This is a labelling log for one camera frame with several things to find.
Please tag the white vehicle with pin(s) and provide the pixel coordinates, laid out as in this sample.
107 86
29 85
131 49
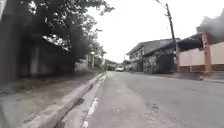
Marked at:
120 68

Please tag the grey house with pitched roof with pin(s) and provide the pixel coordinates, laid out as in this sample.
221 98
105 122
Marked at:
150 53

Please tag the grey concrete sidewalk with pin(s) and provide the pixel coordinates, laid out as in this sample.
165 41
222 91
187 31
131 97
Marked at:
30 96

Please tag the cream wall with red posts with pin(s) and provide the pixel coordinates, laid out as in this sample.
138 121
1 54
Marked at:
200 56

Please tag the raised sidewalk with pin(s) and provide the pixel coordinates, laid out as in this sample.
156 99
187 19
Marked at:
200 76

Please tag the pale concrete kerb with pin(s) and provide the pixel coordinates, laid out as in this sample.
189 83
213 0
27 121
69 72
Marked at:
63 105

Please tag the dark wall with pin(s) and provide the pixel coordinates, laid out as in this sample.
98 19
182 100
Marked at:
30 56

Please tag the grey concrete road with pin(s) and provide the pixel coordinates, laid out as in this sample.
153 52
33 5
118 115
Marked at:
140 100

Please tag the utility pole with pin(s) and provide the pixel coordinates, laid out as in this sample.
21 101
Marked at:
171 26

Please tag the large dark tree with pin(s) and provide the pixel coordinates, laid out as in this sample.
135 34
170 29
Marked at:
63 26

